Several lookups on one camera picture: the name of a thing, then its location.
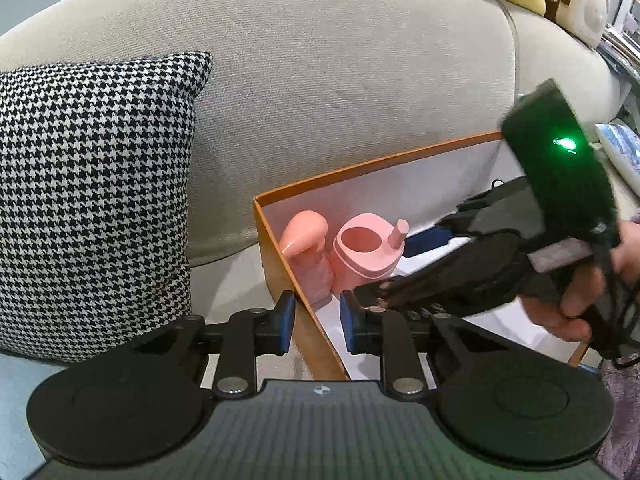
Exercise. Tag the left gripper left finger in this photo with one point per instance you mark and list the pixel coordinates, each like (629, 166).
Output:
(249, 334)

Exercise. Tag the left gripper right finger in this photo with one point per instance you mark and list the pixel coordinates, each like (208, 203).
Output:
(386, 334)

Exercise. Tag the pink square bottle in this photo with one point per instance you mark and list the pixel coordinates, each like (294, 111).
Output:
(366, 249)

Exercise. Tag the peach glossy bottle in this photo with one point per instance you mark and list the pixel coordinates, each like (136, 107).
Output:
(303, 245)

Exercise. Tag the right hand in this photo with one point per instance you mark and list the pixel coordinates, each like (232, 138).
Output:
(563, 320)

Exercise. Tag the blue white pillow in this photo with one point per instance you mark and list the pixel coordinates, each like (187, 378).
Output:
(621, 144)

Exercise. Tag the orange cardboard box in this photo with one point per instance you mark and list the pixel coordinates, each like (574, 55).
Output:
(419, 186)

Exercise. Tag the purple fluffy blanket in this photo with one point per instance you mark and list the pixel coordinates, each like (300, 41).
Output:
(619, 454)

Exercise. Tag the light blue cushion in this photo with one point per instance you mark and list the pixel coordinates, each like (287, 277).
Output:
(20, 455)

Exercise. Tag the houndstooth cushion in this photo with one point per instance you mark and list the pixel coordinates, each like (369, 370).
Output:
(95, 161)

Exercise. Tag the beige sofa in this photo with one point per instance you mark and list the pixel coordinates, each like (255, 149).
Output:
(303, 87)

